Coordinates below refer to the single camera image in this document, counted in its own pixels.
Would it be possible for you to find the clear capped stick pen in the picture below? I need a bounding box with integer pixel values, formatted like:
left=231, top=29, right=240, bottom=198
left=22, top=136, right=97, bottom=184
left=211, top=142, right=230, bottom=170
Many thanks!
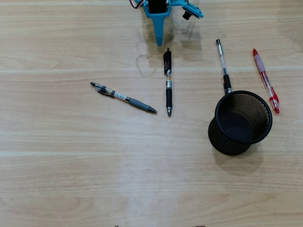
left=215, top=39, right=232, bottom=96

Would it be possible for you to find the red retractable pen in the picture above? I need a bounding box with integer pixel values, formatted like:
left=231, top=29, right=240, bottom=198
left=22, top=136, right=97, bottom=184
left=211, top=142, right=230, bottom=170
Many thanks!
left=252, top=48, right=280, bottom=114

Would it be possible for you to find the blue mounted wrist camera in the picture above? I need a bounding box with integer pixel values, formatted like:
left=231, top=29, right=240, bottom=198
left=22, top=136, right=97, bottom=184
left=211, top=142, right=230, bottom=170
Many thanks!
left=171, top=0, right=204, bottom=21

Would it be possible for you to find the black clip pen black grip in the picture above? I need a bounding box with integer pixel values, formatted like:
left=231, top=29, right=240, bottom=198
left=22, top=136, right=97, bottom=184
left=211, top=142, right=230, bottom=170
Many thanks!
left=162, top=47, right=173, bottom=117

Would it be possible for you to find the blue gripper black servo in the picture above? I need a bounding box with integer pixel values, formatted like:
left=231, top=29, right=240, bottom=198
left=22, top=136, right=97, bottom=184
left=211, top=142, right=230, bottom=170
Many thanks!
left=143, top=0, right=171, bottom=47

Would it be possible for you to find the red white black servo cable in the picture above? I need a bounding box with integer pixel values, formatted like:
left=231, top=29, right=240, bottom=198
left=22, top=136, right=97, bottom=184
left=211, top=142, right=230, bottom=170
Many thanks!
left=129, top=0, right=145, bottom=10

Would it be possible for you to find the black mesh pen holder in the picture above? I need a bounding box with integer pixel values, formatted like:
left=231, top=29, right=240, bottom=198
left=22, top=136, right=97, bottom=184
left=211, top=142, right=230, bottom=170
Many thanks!
left=207, top=90, right=273, bottom=156

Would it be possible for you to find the clear pen grey grip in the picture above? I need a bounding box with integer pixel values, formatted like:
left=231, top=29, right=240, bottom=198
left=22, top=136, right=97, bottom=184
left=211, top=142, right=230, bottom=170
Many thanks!
left=89, top=81, right=158, bottom=114

